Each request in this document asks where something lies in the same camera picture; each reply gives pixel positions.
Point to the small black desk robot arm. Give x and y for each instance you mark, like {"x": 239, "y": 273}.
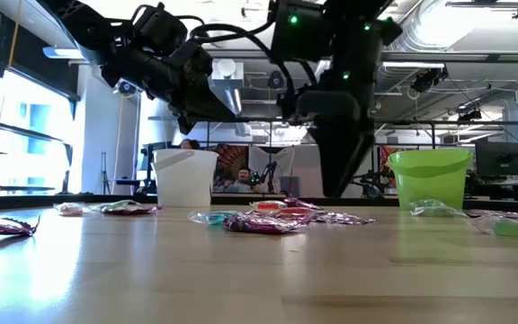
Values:
{"x": 268, "y": 173}

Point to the white plastic bucket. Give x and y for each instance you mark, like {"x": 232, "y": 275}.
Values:
{"x": 184, "y": 180}

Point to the green plastic bucket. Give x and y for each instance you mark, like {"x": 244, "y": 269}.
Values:
{"x": 430, "y": 180}

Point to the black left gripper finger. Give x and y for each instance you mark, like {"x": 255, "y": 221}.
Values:
{"x": 211, "y": 113}

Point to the white cloth partition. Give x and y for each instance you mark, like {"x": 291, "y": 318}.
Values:
{"x": 299, "y": 171}

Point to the black tripod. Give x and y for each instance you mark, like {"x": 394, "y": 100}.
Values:
{"x": 104, "y": 184}

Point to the black overhead beam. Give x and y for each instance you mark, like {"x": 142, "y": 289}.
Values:
{"x": 466, "y": 57}

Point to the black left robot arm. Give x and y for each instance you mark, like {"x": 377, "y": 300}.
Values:
{"x": 88, "y": 24}

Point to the person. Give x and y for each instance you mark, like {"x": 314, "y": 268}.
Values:
{"x": 189, "y": 144}
{"x": 241, "y": 180}

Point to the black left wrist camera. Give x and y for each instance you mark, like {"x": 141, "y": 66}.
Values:
{"x": 160, "y": 27}

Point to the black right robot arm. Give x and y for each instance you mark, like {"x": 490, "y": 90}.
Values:
{"x": 353, "y": 45}

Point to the black round ceiling camera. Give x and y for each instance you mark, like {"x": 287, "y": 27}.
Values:
{"x": 275, "y": 80}
{"x": 127, "y": 87}

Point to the red patterned tapestry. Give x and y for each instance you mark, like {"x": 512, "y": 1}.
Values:
{"x": 232, "y": 157}

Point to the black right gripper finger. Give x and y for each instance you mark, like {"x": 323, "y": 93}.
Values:
{"x": 337, "y": 162}

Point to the black track spotlight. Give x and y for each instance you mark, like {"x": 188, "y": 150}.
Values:
{"x": 426, "y": 81}
{"x": 469, "y": 115}

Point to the teal candy in clear wrapper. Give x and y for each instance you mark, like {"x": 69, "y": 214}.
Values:
{"x": 211, "y": 218}

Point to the black computer monitor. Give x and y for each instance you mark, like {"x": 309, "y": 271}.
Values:
{"x": 499, "y": 158}

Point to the black shelf rack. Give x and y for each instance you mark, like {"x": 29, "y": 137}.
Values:
{"x": 29, "y": 134}

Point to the ceiling light strip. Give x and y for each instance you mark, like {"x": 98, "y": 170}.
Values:
{"x": 63, "y": 52}
{"x": 414, "y": 65}

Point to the black metal rack frame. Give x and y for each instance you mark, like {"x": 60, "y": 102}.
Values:
{"x": 421, "y": 121}

